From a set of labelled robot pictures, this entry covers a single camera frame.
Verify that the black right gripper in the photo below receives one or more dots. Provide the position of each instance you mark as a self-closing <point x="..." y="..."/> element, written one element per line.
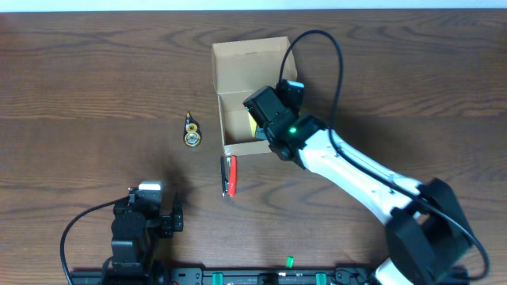
<point x="261" y="134"/>

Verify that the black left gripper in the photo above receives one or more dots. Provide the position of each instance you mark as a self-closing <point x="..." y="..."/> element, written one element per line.
<point x="173" y="222"/>

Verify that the yellow sticky note pad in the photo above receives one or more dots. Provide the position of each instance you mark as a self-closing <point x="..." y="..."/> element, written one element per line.
<point x="253" y="125"/>

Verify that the cardboard box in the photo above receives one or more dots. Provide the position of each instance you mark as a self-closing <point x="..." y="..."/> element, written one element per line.
<point x="241" y="68"/>

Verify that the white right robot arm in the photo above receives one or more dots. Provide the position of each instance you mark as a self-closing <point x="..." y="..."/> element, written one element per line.
<point x="426" y="230"/>

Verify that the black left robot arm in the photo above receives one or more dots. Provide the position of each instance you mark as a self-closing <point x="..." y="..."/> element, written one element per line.
<point x="137" y="228"/>

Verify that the red and black stapler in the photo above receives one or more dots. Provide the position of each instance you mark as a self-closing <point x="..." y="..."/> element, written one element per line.
<point x="229" y="175"/>

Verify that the yellow correction tape dispenser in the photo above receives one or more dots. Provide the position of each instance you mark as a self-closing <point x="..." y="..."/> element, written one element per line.
<point x="192" y="136"/>

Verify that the small green block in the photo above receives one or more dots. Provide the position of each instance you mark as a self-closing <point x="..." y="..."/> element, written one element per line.
<point x="289" y="262"/>

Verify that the black mounting rail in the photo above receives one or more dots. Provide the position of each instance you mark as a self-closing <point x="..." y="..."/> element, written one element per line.
<point x="198" y="276"/>

